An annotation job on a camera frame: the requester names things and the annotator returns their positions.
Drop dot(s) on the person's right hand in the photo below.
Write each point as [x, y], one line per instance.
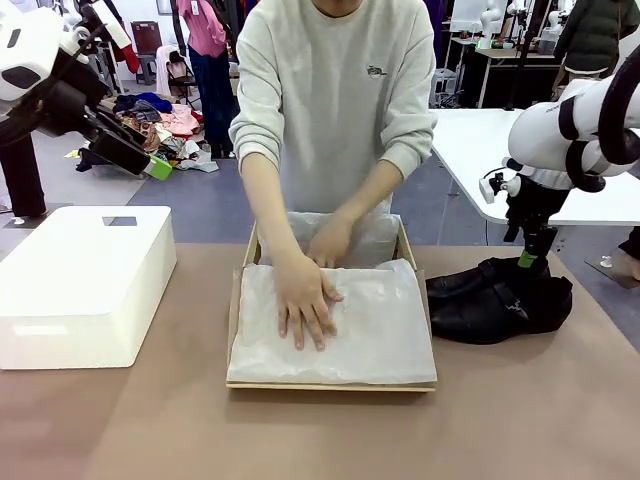
[305, 305]

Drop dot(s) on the person's left hand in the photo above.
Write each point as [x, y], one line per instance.
[332, 240]

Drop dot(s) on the person in grey sweater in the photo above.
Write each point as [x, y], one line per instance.
[330, 100]

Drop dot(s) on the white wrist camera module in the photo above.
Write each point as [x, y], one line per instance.
[487, 189]

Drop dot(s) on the black leather shoe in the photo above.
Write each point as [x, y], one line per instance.
[462, 284]
[475, 320]

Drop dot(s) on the black stand post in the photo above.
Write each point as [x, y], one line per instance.
[22, 180]

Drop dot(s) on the chair draped with clothes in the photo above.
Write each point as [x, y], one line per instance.
[175, 67]

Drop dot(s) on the grey plastic chair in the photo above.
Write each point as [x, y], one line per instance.
[146, 50]

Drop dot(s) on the person's right forearm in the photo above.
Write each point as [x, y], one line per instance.
[272, 210]

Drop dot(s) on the colourful clothes pile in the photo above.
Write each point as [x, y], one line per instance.
[165, 125]

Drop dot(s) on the red hanging garment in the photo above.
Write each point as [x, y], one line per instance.
[131, 57]

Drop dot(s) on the dark background workbench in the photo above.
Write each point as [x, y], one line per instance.
[495, 75]

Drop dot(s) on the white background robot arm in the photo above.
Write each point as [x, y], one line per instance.
[492, 22]

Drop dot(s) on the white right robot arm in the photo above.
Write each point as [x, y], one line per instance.
[540, 135]

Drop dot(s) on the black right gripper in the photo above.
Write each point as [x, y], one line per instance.
[537, 205]

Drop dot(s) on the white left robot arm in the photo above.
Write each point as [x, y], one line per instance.
[30, 45]

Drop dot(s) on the person's left forearm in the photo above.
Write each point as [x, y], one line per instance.
[372, 192]

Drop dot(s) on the black tripod pole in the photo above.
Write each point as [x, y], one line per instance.
[525, 55]

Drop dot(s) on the pink shirt on mannequin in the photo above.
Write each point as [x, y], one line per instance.
[205, 27]

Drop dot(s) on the person in dark jacket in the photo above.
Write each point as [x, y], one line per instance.
[592, 35]

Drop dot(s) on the white plastic storage box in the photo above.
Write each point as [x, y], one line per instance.
[75, 280]

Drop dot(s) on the dark blue trousers on mannequin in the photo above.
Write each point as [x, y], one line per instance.
[212, 100]

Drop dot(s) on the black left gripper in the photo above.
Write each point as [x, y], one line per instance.
[120, 150]

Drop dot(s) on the white tissue paper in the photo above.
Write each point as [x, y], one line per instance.
[380, 330]

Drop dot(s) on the white side table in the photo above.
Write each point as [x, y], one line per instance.
[470, 145]

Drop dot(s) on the tan cardboard shoe box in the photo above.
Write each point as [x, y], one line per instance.
[330, 389]

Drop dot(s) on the grey floor plate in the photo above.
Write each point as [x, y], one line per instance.
[612, 270]

